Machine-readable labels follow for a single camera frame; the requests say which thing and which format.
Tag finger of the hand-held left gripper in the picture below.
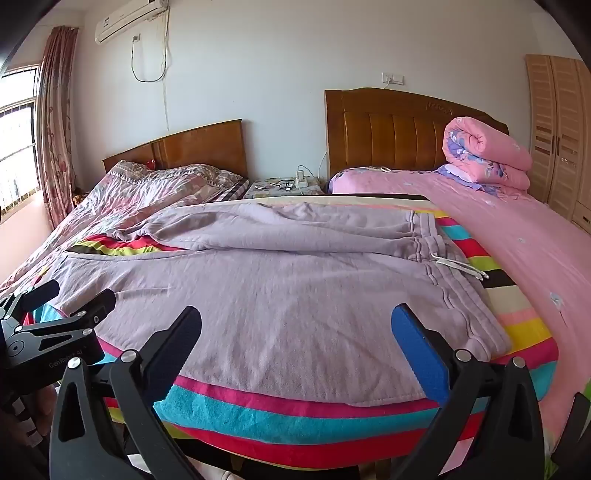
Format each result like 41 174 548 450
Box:
28 288 117 337
0 279 61 326

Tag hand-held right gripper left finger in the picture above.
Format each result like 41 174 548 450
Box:
48 305 204 480

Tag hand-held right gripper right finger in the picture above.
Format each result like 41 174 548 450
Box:
390 302 542 480

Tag lilac pants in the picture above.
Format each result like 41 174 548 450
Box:
34 202 511 407

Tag pink patterned quilt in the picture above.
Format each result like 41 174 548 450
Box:
0 160 250 291

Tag colourful striped blanket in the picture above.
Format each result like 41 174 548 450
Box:
28 194 559 469

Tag barred window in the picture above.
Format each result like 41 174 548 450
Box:
0 65 44 222

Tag pink bed sheet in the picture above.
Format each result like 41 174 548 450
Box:
328 166 591 444

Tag pink floral curtain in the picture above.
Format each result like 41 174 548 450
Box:
37 25 79 229

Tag nightstand with floral cover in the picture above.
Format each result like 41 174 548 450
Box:
242 178 326 201

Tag lilac floral pillow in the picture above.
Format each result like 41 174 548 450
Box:
433 164 502 197

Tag plain wooden headboard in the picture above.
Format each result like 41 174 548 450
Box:
102 119 250 181

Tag rolled pink floral quilt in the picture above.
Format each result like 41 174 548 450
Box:
442 116 534 191

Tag panelled wooden headboard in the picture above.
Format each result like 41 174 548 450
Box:
324 88 509 183

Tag light wooden wardrobe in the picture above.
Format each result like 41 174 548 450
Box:
525 54 591 232

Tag white air conditioner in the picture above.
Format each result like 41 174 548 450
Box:
95 0 169 44

